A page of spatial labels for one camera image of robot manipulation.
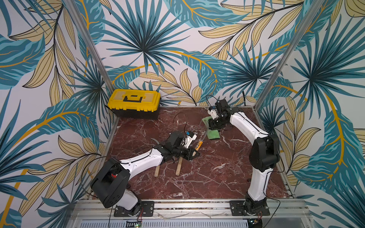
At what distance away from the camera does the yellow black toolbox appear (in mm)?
999

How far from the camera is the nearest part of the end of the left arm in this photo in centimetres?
63

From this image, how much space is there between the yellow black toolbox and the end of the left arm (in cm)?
40
